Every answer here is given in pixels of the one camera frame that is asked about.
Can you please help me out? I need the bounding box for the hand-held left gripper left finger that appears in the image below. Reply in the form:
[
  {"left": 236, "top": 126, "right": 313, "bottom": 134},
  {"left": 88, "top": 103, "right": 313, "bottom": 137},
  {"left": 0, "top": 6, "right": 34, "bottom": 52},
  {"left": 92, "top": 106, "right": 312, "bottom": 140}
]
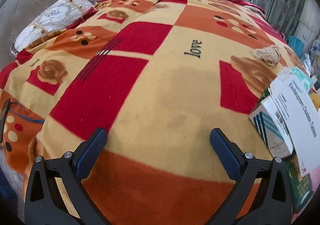
[{"left": 24, "top": 127, "right": 112, "bottom": 225}]

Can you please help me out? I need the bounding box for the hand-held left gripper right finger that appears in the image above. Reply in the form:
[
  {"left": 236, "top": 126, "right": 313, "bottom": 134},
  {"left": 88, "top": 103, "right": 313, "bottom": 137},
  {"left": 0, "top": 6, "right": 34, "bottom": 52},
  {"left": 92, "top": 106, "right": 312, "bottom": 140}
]
[{"left": 209, "top": 128, "right": 293, "bottom": 225}]

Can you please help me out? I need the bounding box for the white box with blue stripes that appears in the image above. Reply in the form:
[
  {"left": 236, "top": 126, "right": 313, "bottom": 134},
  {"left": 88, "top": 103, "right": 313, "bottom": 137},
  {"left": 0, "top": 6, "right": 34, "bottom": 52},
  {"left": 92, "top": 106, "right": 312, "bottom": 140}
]
[{"left": 249, "top": 95, "right": 294, "bottom": 159}]

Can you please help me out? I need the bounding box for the large white medicine box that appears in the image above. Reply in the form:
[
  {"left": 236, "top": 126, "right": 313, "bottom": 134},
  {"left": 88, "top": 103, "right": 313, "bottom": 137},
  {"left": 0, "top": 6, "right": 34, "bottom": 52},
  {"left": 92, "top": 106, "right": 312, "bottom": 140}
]
[{"left": 269, "top": 68, "right": 320, "bottom": 178}]

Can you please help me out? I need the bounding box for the green box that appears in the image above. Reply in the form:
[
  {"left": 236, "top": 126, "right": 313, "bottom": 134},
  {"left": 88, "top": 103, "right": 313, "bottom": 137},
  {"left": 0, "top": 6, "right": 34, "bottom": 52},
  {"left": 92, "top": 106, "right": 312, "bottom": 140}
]
[{"left": 282, "top": 153, "right": 315, "bottom": 214}]

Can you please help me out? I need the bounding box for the red orange printed blanket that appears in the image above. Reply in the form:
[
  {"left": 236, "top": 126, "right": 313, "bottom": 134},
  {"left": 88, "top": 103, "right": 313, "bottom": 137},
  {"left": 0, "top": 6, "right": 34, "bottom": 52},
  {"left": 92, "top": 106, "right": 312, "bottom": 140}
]
[{"left": 0, "top": 0, "right": 300, "bottom": 225}]

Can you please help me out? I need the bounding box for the black phone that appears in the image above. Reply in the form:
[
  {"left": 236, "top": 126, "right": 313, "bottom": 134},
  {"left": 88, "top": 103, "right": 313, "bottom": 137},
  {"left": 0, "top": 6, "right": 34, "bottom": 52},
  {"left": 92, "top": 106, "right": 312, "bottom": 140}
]
[{"left": 0, "top": 98, "right": 11, "bottom": 146}]

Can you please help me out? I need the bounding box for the crumpled tissue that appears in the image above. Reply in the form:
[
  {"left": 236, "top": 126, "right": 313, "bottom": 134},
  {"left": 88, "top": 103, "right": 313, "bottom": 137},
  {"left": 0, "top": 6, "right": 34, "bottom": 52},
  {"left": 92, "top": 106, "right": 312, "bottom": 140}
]
[{"left": 252, "top": 45, "right": 280, "bottom": 67}]

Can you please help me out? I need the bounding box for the teal tissue packet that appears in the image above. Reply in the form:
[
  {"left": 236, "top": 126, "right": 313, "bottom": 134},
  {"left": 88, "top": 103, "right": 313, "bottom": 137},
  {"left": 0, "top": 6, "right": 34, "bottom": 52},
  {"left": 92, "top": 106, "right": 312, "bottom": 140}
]
[{"left": 291, "top": 66, "right": 313, "bottom": 91}]

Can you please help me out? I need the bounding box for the teal shopping bag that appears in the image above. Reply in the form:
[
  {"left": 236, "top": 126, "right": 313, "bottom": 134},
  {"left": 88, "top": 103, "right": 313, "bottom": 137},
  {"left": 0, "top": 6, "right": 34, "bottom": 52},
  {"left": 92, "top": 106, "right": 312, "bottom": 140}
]
[{"left": 287, "top": 35, "right": 305, "bottom": 58}]

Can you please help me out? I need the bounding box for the white embroidered pillow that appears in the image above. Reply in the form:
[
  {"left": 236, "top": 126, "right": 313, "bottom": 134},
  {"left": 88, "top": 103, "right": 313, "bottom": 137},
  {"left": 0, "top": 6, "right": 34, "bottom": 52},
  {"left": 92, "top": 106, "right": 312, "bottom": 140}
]
[{"left": 14, "top": 0, "right": 94, "bottom": 53}]

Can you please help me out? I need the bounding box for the blue cable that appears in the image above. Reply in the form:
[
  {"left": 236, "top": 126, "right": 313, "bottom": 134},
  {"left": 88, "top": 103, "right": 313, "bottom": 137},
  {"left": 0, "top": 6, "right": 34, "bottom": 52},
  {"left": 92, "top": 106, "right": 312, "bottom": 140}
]
[{"left": 9, "top": 101, "right": 45, "bottom": 124}]

